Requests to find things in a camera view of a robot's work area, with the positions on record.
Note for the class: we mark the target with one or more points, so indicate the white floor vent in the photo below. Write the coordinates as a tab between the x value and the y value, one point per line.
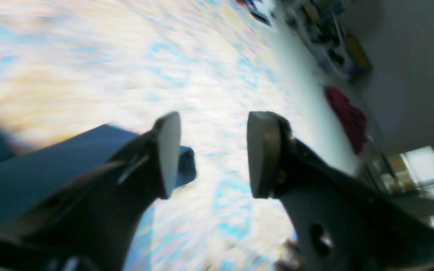
260	17

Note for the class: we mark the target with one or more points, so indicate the red cloth on floor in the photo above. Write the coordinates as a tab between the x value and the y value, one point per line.
351	118

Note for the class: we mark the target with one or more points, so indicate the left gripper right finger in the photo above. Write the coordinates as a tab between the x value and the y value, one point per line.
341	225

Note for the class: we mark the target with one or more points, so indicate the dark navy t-shirt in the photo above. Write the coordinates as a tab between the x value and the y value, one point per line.
26	180

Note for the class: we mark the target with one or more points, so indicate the patterned tile tablecloth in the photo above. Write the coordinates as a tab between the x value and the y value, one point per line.
68	66

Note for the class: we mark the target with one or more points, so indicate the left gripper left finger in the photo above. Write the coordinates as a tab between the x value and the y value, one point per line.
89	223

